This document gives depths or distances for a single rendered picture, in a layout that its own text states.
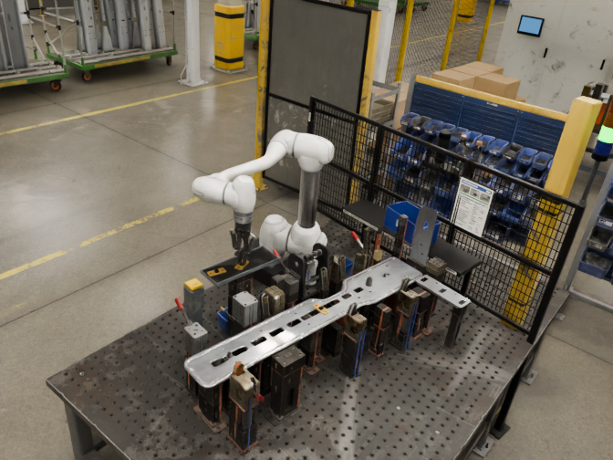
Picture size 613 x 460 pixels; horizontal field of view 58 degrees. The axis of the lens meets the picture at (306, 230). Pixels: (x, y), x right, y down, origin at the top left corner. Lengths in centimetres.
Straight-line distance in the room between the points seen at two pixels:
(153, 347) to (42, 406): 103
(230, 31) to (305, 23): 509
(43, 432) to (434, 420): 215
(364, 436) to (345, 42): 333
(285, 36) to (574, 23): 496
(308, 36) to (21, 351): 336
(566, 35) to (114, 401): 794
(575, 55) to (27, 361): 787
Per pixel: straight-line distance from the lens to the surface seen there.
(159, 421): 259
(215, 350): 243
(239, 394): 226
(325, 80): 509
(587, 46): 910
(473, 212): 319
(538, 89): 935
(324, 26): 503
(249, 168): 265
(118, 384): 276
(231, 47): 1023
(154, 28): 1049
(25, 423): 368
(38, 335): 423
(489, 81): 725
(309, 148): 282
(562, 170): 294
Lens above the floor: 265
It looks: 30 degrees down
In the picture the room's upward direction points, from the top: 6 degrees clockwise
